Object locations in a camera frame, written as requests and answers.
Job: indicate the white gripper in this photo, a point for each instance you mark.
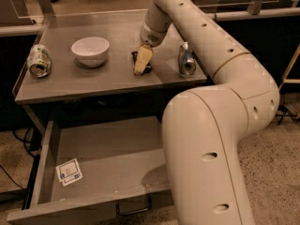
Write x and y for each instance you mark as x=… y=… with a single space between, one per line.
x=149 y=36

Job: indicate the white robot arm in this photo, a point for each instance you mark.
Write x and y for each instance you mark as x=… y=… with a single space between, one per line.
x=202 y=126

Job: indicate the open grey top drawer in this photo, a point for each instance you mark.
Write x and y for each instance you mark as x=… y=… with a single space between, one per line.
x=119 y=160

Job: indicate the blue silver soda can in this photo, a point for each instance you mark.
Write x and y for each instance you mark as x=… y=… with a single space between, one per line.
x=187 y=64

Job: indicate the white ceramic bowl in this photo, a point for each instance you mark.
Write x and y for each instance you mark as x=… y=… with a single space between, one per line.
x=91 y=51

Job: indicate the grey cabinet table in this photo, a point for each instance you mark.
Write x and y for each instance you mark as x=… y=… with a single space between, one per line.
x=69 y=79

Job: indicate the metal railing bar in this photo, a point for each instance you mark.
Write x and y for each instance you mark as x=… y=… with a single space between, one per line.
x=263 y=14

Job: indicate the green white soda can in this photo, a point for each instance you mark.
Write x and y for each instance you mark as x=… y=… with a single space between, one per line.
x=39 y=61

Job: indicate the white paper tag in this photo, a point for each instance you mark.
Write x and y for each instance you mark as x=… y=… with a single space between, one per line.
x=69 y=172

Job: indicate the black drawer handle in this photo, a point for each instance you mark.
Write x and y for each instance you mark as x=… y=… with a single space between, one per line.
x=133 y=206

